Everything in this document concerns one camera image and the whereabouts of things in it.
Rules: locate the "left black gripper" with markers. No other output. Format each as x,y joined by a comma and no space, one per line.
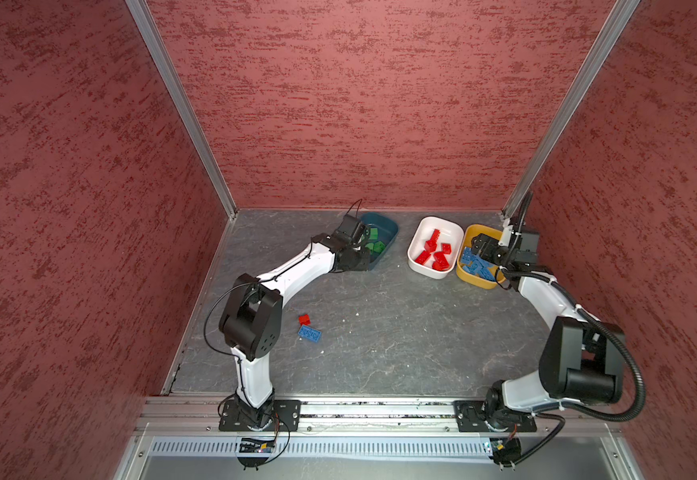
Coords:
362,264

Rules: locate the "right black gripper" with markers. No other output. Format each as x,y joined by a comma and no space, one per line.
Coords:
489,243

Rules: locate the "red long lego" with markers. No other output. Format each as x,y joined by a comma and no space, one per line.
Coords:
434,237
422,258

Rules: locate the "small red lego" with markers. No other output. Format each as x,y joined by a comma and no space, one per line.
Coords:
304,319

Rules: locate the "blue long lego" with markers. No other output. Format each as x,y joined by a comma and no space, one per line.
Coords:
308,333
474,265

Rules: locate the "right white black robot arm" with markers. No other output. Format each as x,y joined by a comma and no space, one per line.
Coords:
581,365

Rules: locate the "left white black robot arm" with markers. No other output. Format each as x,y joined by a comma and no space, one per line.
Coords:
252,318

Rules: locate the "yellow plastic bin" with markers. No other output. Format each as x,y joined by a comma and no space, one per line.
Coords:
472,232

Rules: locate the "teal plastic bin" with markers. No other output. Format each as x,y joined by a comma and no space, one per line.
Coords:
387,230

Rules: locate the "white plastic bin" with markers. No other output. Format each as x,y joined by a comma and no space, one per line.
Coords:
450,233

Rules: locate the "right controller board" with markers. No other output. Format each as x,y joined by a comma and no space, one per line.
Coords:
505,453

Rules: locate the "controller board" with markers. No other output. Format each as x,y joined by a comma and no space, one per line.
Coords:
505,453
254,452

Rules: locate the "left controller board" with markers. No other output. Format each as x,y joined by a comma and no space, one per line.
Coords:
254,452

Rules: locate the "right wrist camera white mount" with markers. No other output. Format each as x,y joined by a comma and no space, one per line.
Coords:
507,233

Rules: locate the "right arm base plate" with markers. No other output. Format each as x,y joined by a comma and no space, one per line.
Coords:
476,416

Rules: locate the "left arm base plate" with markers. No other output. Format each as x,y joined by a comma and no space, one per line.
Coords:
261,415

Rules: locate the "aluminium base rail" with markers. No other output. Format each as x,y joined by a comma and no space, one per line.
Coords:
343,427

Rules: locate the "aluminium corner post right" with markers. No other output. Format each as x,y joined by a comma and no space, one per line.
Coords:
607,37

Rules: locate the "aluminium corner post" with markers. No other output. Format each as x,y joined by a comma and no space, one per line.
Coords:
148,29
607,37

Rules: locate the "aluminium corner post left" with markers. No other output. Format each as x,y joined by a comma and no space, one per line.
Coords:
148,29

